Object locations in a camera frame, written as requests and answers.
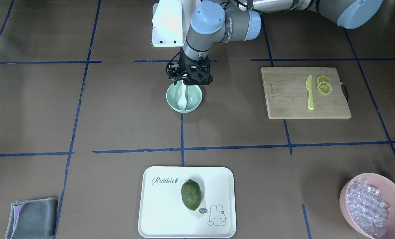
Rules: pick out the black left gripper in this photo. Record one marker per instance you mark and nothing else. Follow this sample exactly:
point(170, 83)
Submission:
point(173, 70)

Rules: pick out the light green bowl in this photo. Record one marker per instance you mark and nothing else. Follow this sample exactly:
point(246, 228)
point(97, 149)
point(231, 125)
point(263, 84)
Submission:
point(194, 97)

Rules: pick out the white plastic spoon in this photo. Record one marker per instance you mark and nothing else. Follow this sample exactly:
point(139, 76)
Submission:
point(182, 101)

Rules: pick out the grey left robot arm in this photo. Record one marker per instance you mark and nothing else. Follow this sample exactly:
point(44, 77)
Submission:
point(224, 21)

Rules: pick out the pink bowl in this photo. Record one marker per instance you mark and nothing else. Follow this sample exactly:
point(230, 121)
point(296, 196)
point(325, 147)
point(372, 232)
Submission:
point(387, 190)

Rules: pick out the bamboo cutting board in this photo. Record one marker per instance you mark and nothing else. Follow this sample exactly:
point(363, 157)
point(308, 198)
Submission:
point(287, 96)

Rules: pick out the green avocado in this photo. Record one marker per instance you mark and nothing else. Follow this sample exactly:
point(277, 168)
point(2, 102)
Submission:
point(191, 194)

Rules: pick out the white rabbit tray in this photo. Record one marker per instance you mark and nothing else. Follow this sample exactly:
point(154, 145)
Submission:
point(163, 214)

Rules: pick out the yellow plastic knife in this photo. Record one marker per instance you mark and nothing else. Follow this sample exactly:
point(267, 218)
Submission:
point(308, 84)

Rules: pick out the grey folded cloth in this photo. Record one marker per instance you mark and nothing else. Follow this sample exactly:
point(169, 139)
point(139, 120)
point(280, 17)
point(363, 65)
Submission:
point(32, 219)

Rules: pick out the clear ice cubes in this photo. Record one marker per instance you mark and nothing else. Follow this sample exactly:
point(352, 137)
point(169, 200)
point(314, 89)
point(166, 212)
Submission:
point(368, 208)

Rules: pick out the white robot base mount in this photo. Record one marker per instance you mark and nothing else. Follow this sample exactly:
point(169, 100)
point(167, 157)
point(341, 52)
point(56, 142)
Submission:
point(171, 20)

